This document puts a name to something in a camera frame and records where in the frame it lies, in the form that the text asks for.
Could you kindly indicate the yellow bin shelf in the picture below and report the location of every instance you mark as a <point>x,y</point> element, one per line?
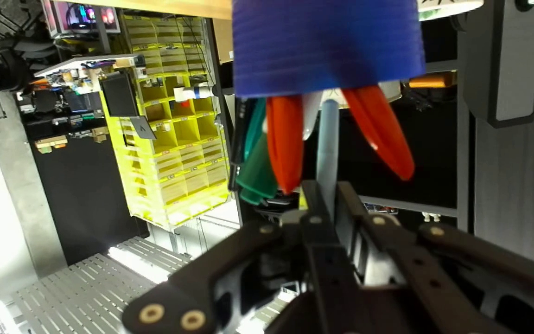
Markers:
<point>161,115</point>

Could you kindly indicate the blue plastic pen cup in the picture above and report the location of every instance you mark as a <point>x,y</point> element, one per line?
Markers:
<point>291,46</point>

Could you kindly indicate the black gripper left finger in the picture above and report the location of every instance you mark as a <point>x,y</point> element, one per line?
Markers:
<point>330,273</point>

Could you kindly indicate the green capped marker pen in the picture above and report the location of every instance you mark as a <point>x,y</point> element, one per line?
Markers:
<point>326,148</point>

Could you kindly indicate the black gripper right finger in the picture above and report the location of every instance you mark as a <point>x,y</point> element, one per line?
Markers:
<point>440,297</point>

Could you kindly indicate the pens in blue cup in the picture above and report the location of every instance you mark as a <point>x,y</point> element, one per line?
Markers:
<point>282,132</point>

